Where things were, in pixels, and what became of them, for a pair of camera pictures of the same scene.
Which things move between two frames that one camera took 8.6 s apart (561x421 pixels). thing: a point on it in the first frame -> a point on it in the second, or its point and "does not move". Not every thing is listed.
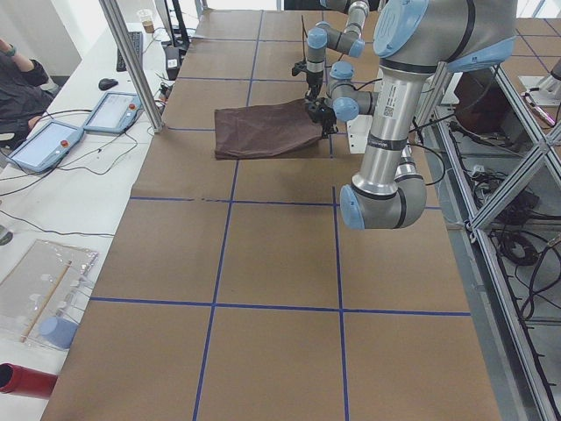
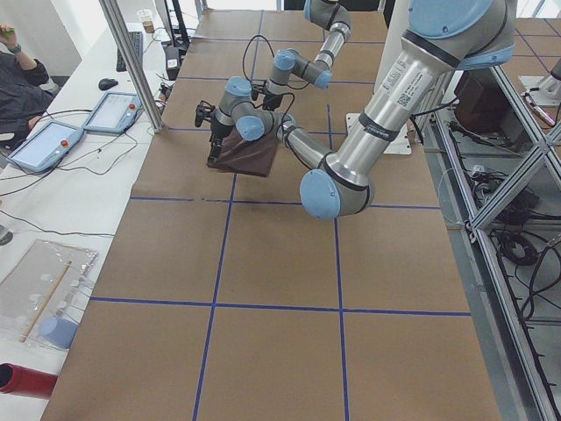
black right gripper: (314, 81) -> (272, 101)
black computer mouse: (106, 83) does not move
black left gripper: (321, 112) -> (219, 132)
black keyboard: (138, 42) does not move
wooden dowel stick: (46, 301) does not move
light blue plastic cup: (58, 331) does not move
